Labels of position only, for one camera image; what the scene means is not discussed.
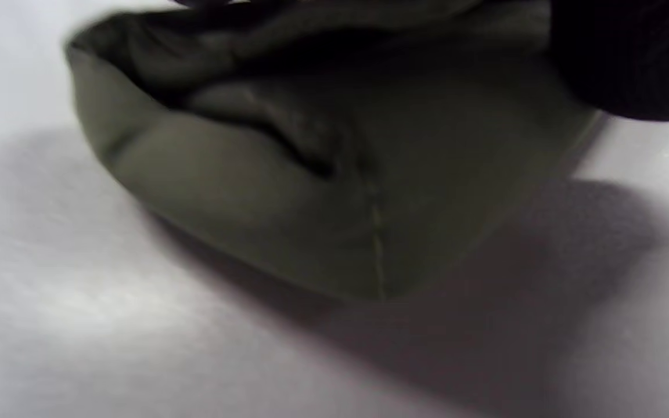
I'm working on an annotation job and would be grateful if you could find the person's left hand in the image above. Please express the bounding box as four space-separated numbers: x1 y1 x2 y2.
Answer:
548 0 669 122

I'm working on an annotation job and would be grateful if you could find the olive green fabric pen pouch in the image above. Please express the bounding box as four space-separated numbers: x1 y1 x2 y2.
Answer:
64 0 608 304

